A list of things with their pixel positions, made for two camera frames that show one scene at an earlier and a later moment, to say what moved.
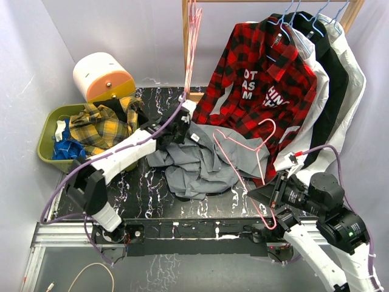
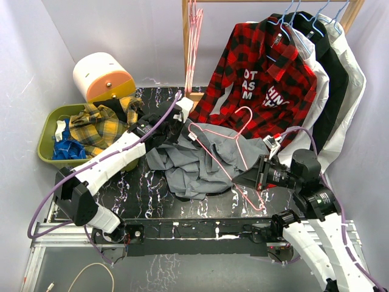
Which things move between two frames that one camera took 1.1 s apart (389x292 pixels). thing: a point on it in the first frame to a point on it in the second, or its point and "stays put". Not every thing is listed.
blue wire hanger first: [281, 27] stays put
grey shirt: [212, 160] stays put
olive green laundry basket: [48, 118] stays put
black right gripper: [269, 193] to [256, 177]
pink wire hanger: [263, 215] to [233, 136]
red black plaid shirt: [258, 84] stays put
